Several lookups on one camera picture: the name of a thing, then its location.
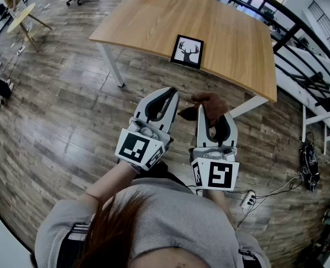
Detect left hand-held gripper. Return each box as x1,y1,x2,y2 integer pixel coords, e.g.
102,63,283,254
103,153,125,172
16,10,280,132
114,87,180,171

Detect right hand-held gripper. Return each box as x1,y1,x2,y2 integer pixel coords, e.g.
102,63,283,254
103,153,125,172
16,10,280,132
189,104,241,192

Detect brown wiping cloth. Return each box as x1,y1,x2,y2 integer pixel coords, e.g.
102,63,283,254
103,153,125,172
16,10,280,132
177,91,229,128

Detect framed deer picture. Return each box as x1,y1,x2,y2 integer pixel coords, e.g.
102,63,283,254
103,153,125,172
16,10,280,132
170,34,205,70

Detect person's right forearm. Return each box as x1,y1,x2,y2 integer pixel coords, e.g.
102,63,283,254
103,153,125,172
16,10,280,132
202,189,237,230

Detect person's left forearm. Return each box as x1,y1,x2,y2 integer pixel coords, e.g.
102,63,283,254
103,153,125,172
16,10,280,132
84,159,140,203

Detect white table leg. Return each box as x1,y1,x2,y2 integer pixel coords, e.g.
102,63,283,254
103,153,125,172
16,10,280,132
96,42,126,88
228,95,269,119

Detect person's black trousers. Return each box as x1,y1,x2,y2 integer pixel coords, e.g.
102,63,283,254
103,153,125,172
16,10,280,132
138,161,194,193

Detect person's grey knit shirt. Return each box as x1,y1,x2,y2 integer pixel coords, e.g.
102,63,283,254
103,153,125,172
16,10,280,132
34,177,271,268

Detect black equipment bundle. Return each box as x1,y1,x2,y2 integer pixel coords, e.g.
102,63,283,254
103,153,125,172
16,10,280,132
298,132,321,192

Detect round yellow side table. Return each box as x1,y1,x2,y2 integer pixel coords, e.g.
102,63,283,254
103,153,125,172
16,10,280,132
7,3,53,52

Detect white floor cable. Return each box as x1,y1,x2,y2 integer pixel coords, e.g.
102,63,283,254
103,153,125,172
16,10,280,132
254,175,302,201

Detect white metal frame stand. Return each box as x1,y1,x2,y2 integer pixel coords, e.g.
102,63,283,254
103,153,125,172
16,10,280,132
301,85,330,156

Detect black shoulder strap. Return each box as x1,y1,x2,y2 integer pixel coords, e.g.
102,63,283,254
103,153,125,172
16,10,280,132
57,223,92,268
238,248,262,268

